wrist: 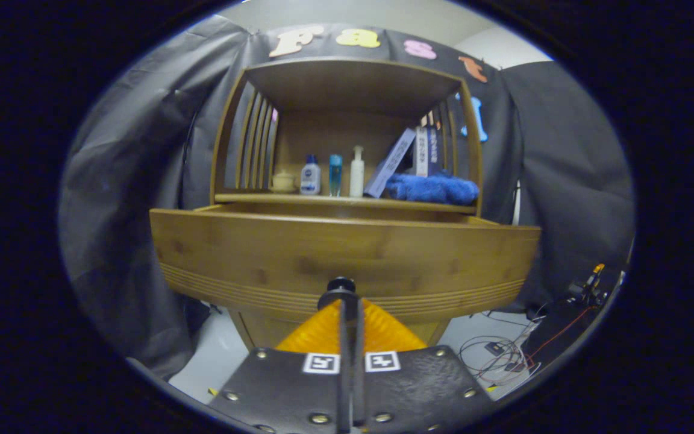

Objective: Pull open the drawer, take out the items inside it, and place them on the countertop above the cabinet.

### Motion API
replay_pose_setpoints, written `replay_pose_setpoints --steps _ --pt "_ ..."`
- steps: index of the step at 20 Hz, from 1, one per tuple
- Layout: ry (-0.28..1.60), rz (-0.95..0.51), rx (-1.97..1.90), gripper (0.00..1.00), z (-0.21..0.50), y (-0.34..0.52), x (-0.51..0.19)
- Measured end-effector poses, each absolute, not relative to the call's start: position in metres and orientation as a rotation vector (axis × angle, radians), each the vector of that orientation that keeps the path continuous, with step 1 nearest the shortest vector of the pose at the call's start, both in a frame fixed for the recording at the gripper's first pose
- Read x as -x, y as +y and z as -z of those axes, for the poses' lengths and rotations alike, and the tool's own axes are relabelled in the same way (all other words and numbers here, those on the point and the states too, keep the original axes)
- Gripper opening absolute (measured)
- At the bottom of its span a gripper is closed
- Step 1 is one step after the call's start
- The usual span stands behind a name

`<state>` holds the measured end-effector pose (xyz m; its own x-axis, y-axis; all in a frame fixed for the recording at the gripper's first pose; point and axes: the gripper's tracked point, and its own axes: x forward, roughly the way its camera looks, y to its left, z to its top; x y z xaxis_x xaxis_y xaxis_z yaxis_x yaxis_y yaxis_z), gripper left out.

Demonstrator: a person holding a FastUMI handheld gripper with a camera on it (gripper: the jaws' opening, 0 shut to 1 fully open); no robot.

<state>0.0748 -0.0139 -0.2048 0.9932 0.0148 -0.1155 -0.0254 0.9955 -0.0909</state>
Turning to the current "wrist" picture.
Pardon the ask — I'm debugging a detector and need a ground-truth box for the white bottle with blue cap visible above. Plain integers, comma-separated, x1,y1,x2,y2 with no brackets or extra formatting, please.
300,154,322,195

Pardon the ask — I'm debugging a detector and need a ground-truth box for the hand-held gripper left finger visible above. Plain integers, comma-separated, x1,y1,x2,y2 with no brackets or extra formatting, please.
207,298,352,434

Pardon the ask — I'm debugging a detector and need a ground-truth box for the white pump bottle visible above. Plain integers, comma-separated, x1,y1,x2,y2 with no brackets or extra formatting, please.
349,145,365,198

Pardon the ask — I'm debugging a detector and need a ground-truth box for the cream lidded teacup with saucer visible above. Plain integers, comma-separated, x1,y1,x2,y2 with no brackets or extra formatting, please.
270,170,297,193

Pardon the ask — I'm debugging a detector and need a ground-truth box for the wooden countertop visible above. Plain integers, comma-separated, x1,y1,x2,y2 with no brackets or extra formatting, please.
214,190,478,213

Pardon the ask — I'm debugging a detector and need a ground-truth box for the wooden drawer with black knob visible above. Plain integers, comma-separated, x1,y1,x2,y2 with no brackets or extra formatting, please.
149,202,542,323

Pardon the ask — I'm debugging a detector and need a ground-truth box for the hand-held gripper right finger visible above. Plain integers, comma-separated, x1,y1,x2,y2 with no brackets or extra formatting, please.
352,297,498,434

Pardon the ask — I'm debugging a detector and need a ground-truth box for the red cable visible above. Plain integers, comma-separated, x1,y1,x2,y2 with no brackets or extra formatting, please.
525,304,592,362

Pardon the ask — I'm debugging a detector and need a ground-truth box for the white spine book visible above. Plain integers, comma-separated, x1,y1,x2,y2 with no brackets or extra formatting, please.
414,127,430,177

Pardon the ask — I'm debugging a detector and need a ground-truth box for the light grey book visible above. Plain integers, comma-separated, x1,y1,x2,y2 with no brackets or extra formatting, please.
364,127,417,198

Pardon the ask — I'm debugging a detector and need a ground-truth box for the wooden cabinet door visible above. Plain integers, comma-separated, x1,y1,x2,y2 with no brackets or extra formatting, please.
230,310,308,350
404,318,450,347

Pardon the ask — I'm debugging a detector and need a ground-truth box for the wooden cabinet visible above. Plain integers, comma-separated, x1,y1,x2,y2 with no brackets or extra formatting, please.
210,57,484,350

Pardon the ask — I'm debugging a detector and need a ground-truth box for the dark blue book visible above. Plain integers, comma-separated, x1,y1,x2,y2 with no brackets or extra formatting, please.
428,125,443,177

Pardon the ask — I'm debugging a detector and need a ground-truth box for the tangle of thin cables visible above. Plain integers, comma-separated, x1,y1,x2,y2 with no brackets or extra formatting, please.
458,304,543,386

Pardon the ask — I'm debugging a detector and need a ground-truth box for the blue towel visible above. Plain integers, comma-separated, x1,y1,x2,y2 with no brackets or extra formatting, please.
385,172,480,206

